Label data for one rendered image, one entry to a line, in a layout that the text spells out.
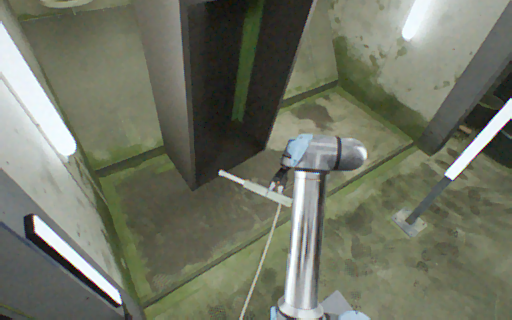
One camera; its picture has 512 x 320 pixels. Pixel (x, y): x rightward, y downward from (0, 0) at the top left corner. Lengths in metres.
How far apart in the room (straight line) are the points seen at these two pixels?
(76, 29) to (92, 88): 0.42
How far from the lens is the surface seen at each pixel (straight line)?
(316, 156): 0.89
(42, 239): 0.86
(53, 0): 2.12
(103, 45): 2.48
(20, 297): 1.04
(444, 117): 2.90
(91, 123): 2.45
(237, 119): 2.10
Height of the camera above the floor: 1.89
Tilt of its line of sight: 47 degrees down
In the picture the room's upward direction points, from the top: 4 degrees clockwise
